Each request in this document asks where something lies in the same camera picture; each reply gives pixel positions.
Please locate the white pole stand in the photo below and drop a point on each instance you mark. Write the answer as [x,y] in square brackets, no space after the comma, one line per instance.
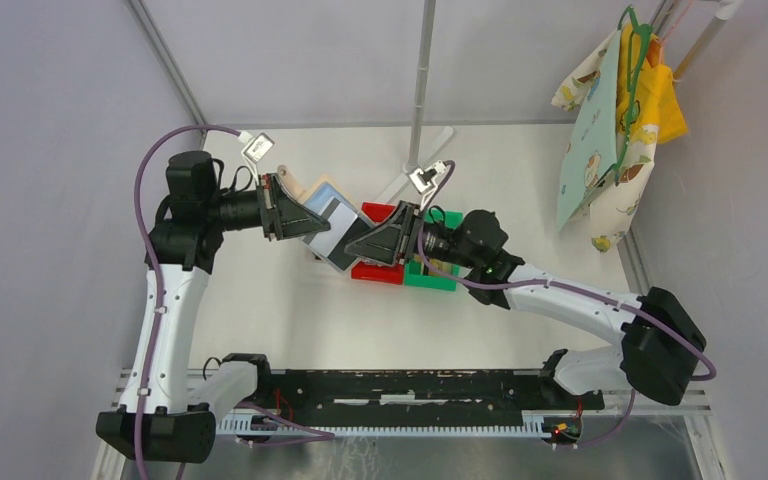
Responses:
[419,156]

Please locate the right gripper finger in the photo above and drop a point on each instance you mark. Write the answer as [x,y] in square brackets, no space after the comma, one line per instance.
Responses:
[381,249]
[387,231]

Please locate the white hanger rail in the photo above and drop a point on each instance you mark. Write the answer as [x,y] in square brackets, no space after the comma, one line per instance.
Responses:
[726,10]

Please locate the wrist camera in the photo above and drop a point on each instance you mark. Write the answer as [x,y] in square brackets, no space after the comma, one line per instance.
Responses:
[254,148]
[426,181]

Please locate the yellow hanging garment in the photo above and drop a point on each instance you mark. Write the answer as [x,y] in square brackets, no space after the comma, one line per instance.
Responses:
[655,101]

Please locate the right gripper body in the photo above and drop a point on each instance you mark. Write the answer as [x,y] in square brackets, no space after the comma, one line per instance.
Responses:
[418,226]

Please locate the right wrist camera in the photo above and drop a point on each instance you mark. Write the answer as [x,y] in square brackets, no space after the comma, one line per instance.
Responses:
[426,181]

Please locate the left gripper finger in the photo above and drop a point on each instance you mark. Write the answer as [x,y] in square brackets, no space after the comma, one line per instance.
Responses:
[281,204]
[300,227]

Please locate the beige card holder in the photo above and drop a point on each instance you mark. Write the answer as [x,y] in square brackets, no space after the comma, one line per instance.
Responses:
[302,194]

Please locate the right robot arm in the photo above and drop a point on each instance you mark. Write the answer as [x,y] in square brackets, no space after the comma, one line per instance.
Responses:
[652,344]

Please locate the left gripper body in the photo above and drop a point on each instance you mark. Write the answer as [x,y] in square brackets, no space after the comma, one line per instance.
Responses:
[268,211]

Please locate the red plastic bin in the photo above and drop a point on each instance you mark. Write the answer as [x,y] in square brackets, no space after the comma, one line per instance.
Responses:
[393,275]

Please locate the green plastic bin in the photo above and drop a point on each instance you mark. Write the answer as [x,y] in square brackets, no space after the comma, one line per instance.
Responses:
[416,273]

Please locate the hanging patterned cloth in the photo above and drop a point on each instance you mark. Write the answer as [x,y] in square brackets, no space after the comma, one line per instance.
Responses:
[586,189]

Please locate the green clothes hanger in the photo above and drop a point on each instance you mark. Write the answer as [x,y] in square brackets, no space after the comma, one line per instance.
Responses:
[636,142]

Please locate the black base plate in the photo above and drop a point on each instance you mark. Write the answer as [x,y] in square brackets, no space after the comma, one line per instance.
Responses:
[415,398]

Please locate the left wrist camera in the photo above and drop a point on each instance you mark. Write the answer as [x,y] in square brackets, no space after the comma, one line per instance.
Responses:
[254,148]

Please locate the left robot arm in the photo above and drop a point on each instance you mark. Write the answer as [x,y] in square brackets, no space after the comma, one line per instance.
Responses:
[158,417]

